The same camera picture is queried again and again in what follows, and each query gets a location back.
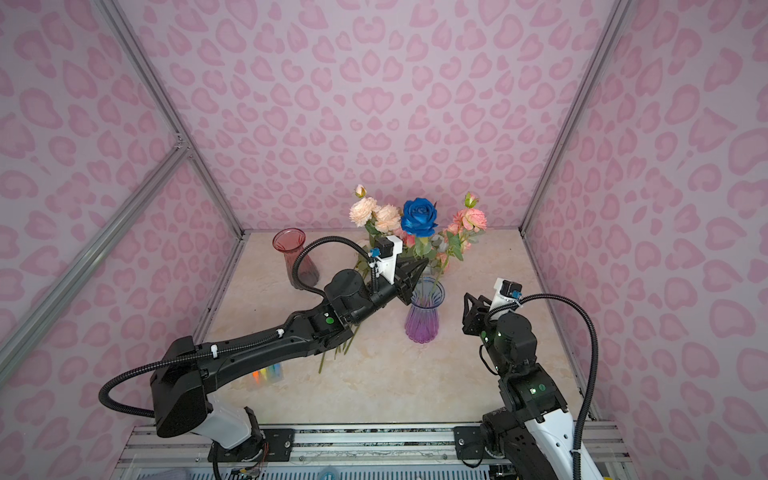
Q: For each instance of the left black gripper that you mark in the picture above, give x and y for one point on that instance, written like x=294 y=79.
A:
x=402 y=281

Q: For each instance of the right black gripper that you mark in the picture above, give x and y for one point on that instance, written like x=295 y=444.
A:
x=476 y=316

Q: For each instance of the blue rose stem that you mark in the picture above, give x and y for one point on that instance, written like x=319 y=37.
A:
x=419 y=224

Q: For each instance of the purple blue glass vase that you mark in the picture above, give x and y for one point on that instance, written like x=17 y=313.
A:
x=422 y=322

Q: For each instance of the pink spray rose stem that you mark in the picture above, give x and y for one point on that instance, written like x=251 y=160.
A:
x=455 y=240

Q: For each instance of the cream peach rose stem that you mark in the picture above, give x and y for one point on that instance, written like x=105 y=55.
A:
x=378 y=220

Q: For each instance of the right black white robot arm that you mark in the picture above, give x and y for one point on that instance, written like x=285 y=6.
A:
x=534 y=430

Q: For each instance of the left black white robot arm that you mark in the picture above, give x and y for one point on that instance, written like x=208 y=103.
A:
x=189 y=373

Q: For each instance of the red glass vase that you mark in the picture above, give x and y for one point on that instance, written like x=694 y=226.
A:
x=290 y=243

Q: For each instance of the pile of pink roses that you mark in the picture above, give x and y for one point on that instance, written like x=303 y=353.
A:
x=352 y=296

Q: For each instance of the pack of coloured markers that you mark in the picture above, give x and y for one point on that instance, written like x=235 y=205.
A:
x=268 y=375

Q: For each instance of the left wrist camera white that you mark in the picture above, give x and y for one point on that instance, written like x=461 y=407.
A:
x=384 y=254

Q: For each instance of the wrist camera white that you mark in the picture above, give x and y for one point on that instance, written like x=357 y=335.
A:
x=506 y=293
x=384 y=254

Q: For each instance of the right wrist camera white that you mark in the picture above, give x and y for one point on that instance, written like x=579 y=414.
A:
x=506 y=293

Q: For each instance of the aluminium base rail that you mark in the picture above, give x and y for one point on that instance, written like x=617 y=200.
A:
x=354 y=451

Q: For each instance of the diagonal aluminium frame bar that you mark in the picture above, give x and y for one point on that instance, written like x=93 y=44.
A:
x=39 y=319

